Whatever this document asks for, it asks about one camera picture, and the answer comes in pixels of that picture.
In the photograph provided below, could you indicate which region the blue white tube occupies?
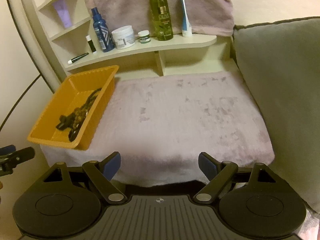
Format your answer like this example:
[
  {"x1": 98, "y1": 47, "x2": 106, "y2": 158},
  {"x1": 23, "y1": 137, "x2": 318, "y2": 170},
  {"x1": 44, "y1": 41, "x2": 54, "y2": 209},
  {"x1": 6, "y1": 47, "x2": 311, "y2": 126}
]
[{"x1": 180, "y1": 0, "x2": 193, "y2": 37}]

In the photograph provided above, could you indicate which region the small green white jar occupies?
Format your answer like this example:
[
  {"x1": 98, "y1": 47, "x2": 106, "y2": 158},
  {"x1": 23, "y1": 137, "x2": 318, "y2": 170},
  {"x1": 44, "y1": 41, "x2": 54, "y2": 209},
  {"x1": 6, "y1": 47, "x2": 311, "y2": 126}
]
[{"x1": 138, "y1": 30, "x2": 151, "y2": 43}]

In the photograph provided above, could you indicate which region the black white pen tube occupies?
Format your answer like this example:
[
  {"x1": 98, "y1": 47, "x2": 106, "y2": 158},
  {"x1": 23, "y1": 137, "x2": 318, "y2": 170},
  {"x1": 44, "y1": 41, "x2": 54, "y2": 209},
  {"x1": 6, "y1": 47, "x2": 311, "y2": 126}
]
[{"x1": 67, "y1": 53, "x2": 89, "y2": 65}]

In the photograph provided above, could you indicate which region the blue spray bottle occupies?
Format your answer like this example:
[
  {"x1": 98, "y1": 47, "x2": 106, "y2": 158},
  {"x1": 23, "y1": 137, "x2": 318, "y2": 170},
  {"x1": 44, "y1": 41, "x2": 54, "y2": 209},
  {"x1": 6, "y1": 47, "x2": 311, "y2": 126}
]
[{"x1": 91, "y1": 7, "x2": 115, "y2": 52}]

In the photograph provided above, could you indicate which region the yellow plastic tray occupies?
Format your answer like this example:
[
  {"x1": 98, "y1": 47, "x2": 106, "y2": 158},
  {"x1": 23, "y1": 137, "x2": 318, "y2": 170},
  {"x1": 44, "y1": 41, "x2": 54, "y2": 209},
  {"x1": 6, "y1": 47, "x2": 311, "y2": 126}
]
[{"x1": 27, "y1": 65, "x2": 119, "y2": 150}]

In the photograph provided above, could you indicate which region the lilac tube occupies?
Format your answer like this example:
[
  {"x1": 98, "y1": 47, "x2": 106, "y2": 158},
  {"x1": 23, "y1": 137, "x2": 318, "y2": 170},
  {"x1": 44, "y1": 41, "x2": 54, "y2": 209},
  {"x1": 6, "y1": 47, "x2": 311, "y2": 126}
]
[{"x1": 53, "y1": 0, "x2": 72, "y2": 28}]

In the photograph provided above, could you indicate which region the brown beaded necklace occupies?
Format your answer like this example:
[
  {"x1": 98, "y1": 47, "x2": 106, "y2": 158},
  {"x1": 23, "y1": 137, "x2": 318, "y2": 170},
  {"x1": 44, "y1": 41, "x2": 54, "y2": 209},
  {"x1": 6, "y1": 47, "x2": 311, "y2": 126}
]
[{"x1": 69, "y1": 87, "x2": 103, "y2": 131}]

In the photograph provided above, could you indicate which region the grey cushion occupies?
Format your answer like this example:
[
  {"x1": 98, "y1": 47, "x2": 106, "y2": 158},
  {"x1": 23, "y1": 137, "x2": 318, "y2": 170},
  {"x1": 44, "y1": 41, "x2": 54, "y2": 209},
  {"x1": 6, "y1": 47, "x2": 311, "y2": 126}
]
[{"x1": 233, "y1": 16, "x2": 319, "y2": 211}]

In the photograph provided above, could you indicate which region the green olive spray bottle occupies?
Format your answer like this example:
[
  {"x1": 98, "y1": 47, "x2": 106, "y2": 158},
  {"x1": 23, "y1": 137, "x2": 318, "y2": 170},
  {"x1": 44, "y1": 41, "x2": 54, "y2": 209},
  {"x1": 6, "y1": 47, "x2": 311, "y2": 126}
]
[{"x1": 150, "y1": 0, "x2": 173, "y2": 41}]

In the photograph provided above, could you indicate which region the white cream jar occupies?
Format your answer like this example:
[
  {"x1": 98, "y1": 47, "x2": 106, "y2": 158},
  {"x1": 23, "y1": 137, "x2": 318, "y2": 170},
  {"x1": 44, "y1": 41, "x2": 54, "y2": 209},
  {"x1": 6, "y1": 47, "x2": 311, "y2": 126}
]
[{"x1": 111, "y1": 25, "x2": 136, "y2": 49}]

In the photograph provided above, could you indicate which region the black scrunchie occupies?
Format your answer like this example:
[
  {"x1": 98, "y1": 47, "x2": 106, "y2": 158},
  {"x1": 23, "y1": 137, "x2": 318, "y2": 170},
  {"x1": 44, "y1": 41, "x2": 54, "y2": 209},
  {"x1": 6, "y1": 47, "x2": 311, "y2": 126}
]
[{"x1": 55, "y1": 113, "x2": 80, "y2": 142}]

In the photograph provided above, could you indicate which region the cream corner shelf unit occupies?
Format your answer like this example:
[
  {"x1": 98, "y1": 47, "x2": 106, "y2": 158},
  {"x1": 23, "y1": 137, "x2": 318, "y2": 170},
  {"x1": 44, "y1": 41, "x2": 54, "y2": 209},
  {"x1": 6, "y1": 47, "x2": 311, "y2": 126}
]
[{"x1": 25, "y1": 0, "x2": 236, "y2": 79}]

